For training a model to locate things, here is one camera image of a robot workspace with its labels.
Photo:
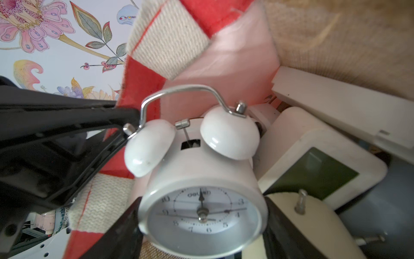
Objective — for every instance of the long white digital clock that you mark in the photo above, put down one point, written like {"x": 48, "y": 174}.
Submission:
{"x": 301, "y": 152}

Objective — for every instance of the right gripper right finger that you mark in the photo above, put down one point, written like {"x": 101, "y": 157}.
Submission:
{"x": 282, "y": 240}

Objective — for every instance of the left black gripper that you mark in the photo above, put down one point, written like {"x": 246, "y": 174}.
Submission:
{"x": 51, "y": 147}

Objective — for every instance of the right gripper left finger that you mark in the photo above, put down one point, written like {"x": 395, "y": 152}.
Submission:
{"x": 123, "y": 240}

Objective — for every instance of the small white digital clock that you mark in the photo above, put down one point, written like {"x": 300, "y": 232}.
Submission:
{"x": 264, "y": 115}

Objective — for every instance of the burlap canvas bag red trim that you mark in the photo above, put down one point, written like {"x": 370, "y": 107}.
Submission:
{"x": 237, "y": 47}

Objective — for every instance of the white twin-bell alarm clock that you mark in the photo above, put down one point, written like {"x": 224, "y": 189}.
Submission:
{"x": 202, "y": 200}

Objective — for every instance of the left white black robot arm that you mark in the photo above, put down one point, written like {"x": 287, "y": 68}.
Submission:
{"x": 42, "y": 242}

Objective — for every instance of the blue twin-bell clock front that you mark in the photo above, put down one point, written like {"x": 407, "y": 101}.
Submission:
{"x": 319, "y": 224}

